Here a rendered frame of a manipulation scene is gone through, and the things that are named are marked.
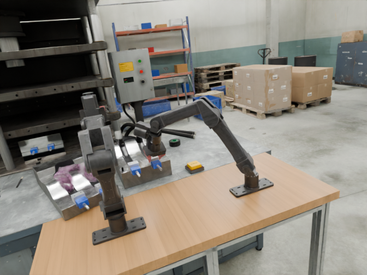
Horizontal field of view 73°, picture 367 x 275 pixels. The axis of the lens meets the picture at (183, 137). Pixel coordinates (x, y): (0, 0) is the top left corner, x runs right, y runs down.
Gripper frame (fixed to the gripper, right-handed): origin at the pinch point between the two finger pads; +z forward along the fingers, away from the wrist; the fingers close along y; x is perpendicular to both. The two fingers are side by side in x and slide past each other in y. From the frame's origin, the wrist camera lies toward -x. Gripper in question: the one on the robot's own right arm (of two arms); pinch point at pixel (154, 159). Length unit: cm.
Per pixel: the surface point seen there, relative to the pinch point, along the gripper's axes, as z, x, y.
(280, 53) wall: 261, -496, -657
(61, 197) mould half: 4.6, 3.7, 45.8
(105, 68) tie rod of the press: -5, -85, 5
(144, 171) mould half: 3.1, 3.6, 6.1
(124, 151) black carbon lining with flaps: 12.3, -20.4, 10.3
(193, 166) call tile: 2.6, 9.2, -19.1
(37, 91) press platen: 7, -87, 51
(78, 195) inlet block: -1.6, 9.1, 38.1
